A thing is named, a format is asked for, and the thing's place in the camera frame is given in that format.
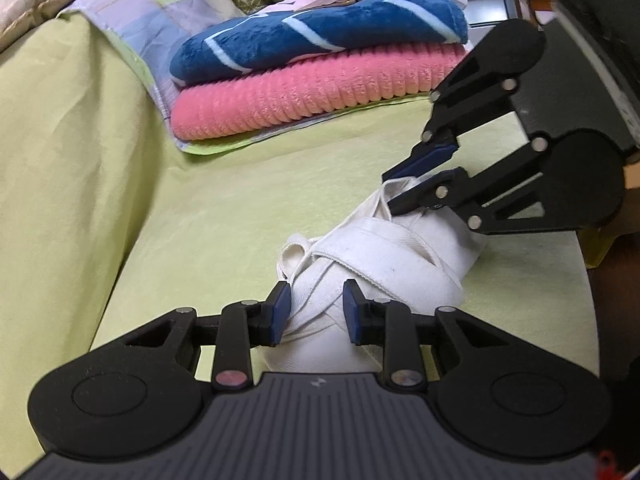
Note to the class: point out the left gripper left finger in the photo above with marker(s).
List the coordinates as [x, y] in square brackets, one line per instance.
[147, 388]

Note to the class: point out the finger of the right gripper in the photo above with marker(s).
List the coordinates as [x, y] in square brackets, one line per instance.
[563, 184]
[477, 91]

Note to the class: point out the white canvas shopping bag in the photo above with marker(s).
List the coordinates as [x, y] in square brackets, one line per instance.
[419, 259]

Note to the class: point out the blue plush blanket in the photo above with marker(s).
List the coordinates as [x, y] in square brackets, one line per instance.
[291, 30]

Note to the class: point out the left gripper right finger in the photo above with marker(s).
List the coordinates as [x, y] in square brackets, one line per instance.
[494, 391]

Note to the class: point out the pink ribbed blanket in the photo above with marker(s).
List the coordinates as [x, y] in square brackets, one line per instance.
[312, 87]

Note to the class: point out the green sofa cover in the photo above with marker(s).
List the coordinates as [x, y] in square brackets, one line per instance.
[105, 224]

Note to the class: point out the pastel patchwork quilt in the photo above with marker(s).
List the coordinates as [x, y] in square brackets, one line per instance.
[147, 33]

